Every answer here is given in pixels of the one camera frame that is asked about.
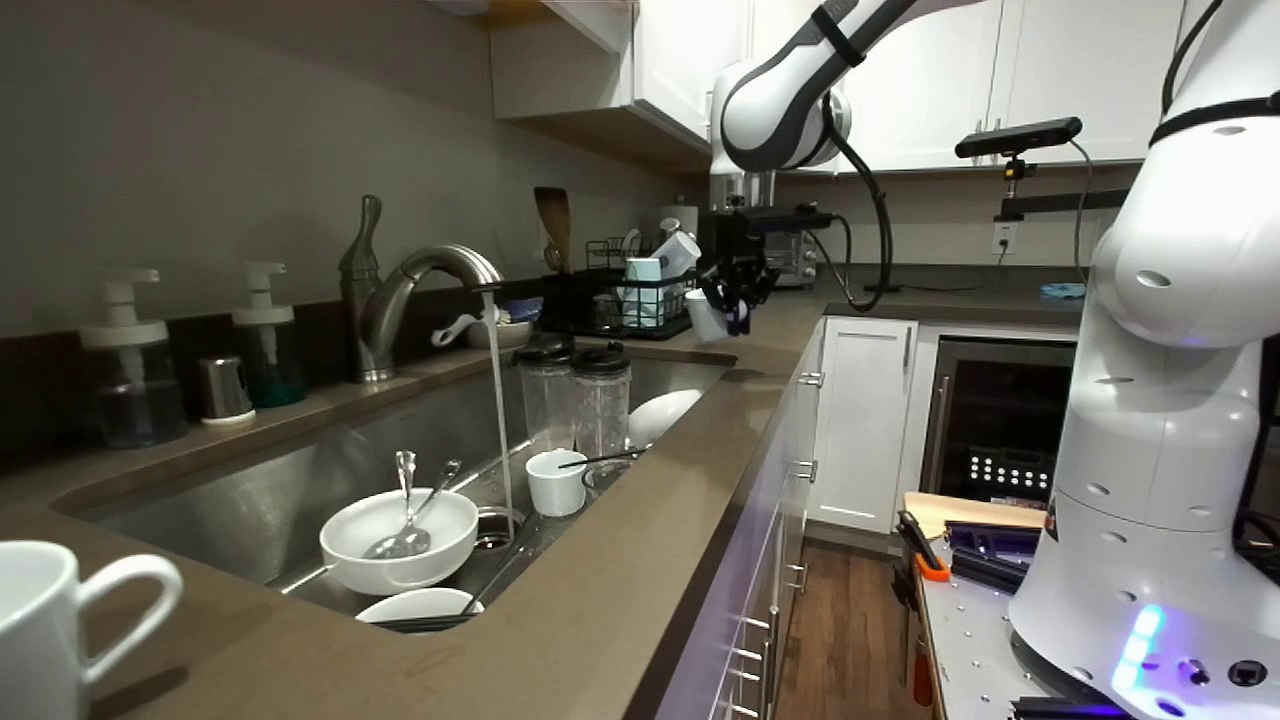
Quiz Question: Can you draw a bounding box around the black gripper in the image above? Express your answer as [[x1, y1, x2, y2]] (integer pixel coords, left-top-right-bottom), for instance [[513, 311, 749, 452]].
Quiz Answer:
[[697, 204, 832, 334]]

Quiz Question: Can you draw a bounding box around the white mug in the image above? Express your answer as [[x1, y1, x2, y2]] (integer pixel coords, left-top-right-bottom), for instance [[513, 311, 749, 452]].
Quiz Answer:
[[0, 539, 186, 720], [685, 288, 729, 343]]

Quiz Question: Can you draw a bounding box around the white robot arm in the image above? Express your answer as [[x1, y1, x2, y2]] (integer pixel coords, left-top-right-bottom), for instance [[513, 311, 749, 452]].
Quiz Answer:
[[1010, 0, 1280, 720]]

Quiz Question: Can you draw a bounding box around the white plate in sink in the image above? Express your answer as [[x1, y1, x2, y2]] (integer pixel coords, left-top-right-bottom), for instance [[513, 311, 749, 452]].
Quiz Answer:
[[629, 387, 700, 448]]

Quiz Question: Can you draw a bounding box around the small white cup in sink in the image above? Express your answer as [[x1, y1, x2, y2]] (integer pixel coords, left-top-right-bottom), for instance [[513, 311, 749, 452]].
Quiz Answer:
[[524, 448, 587, 516]]

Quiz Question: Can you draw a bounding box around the white bowl in sink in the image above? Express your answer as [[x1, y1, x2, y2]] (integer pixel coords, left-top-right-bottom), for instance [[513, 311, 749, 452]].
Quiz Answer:
[[317, 485, 483, 599]]

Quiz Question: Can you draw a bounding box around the white saucer sink edge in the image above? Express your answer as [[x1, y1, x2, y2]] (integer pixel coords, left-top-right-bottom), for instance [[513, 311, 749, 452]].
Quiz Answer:
[[358, 588, 483, 624]]

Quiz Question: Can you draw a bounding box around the white mug front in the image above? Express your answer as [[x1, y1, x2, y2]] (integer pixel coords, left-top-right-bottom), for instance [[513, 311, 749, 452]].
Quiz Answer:
[[0, 539, 186, 720]]

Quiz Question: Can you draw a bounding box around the black dish rack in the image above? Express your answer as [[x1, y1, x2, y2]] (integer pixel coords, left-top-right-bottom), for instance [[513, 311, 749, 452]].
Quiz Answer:
[[586, 233, 700, 334]]

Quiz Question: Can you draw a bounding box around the clear blender jar black lid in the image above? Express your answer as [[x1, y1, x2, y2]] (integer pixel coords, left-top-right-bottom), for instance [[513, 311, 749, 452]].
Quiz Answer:
[[572, 343, 631, 455]]

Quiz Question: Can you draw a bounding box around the white cabinet door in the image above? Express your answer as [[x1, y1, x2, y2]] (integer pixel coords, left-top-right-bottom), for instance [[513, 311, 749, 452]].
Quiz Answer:
[[810, 316, 917, 532]]

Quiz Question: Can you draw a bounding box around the black wine fridge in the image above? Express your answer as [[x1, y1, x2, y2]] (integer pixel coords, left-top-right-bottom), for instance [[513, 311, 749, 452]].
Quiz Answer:
[[919, 334, 1076, 503]]

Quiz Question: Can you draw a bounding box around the yellow board on cart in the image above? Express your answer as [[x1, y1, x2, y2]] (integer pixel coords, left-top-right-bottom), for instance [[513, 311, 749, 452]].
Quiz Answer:
[[904, 493, 1045, 539]]

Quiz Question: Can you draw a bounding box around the curved steel faucet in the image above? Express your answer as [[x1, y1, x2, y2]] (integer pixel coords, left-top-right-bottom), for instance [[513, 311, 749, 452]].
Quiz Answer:
[[358, 243, 502, 383]]

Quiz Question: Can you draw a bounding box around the dark glass bottle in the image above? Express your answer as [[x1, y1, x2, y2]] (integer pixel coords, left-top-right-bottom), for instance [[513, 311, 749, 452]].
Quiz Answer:
[[340, 191, 383, 331]]

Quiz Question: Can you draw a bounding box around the spoon in bowl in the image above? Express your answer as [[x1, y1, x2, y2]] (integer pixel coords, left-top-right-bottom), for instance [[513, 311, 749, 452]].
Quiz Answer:
[[367, 448, 461, 560]]

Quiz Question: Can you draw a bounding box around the soap dispenser green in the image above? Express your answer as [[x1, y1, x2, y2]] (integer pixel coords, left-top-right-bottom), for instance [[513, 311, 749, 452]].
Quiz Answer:
[[233, 261, 303, 408]]

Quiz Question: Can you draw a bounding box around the small steel cup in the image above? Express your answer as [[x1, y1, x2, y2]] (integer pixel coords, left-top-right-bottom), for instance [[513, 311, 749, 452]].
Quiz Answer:
[[201, 354, 258, 424]]

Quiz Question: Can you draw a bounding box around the soap dispenser left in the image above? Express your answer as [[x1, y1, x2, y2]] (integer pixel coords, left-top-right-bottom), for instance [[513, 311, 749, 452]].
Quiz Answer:
[[81, 269, 186, 448]]

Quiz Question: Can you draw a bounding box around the black camera on stand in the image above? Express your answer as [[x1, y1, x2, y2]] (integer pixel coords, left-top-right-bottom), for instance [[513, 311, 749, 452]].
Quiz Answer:
[[956, 115, 1085, 222]]

